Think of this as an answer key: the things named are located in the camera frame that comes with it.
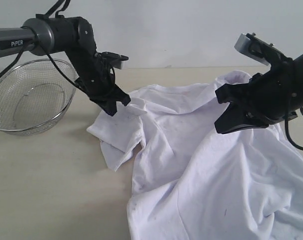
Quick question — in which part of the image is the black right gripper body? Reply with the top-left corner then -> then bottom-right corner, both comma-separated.
245,62 -> 298,125

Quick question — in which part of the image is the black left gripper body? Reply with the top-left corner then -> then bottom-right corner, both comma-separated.
73,51 -> 116,99

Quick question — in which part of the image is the white t-shirt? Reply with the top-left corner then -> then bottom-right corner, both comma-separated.
87,70 -> 303,240

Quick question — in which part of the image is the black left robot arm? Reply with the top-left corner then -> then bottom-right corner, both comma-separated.
0,16 -> 131,116

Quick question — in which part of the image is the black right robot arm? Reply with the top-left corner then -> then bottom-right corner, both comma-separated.
214,54 -> 303,134

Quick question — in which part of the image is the metal mesh basket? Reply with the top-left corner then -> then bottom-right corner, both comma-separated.
0,59 -> 77,136

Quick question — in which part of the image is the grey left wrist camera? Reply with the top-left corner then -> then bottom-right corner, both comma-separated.
99,51 -> 129,70

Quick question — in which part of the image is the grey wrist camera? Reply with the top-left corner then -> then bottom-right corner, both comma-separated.
234,33 -> 286,66
99,51 -> 129,70

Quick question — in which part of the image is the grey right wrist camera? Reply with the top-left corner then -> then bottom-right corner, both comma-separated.
234,33 -> 286,66

